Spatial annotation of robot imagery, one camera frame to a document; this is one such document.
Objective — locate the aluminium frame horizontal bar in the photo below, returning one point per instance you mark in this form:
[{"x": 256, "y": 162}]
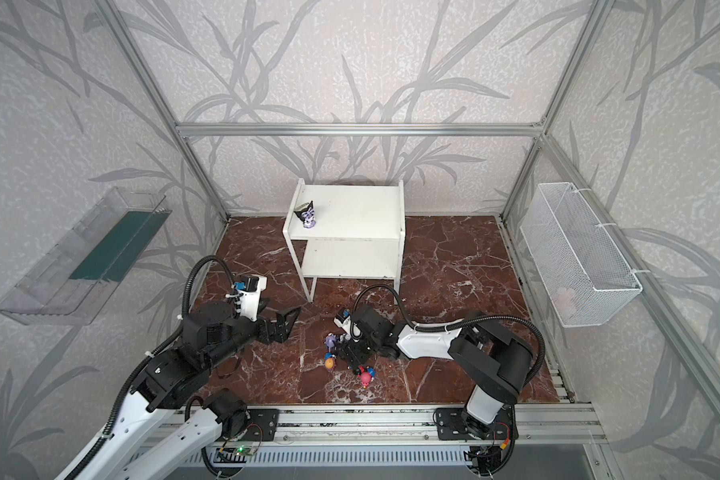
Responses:
[{"x": 357, "y": 129}]

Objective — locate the black purple figure toy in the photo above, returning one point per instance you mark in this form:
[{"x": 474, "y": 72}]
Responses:
[
  {"x": 306, "y": 214},
  {"x": 333, "y": 342}
]

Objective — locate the pink red blue toy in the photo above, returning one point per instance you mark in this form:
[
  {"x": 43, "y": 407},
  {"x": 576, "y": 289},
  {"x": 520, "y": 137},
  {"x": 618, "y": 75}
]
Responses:
[{"x": 366, "y": 376}]

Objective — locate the white wire mesh basket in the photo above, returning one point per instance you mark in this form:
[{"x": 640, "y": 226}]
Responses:
[{"x": 571, "y": 247}]

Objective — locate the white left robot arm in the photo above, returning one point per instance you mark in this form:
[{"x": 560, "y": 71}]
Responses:
[{"x": 151, "y": 428}]

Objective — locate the white two-tier shelf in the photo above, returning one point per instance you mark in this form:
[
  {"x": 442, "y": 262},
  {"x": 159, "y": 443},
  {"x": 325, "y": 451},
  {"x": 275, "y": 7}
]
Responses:
[{"x": 359, "y": 234}]

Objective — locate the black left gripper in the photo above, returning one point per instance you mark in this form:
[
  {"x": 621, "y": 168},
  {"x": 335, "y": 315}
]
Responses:
[{"x": 267, "y": 324}]

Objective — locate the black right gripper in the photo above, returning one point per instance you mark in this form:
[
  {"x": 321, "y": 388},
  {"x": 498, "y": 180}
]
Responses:
[{"x": 350, "y": 346}]

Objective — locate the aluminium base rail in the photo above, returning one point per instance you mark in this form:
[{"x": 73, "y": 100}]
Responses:
[{"x": 410, "y": 424}]

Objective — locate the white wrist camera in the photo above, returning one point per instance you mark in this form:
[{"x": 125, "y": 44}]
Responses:
[
  {"x": 245, "y": 296},
  {"x": 350, "y": 331}
]

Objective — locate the pink toy in basket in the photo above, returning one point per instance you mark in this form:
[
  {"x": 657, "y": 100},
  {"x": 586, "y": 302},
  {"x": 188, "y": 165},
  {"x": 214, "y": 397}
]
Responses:
[{"x": 565, "y": 300}]

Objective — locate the clear plastic wall bin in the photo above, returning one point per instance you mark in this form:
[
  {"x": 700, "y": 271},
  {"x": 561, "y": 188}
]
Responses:
[{"x": 71, "y": 283}]

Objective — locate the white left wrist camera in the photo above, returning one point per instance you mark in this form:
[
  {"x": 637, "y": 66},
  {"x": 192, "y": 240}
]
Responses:
[{"x": 245, "y": 296}]

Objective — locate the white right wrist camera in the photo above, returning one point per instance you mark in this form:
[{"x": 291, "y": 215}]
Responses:
[{"x": 350, "y": 331}]

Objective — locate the orange blue round toy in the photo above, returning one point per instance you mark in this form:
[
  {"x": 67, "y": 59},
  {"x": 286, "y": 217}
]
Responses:
[{"x": 330, "y": 362}]

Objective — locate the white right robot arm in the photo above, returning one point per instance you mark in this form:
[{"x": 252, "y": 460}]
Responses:
[{"x": 500, "y": 353}]

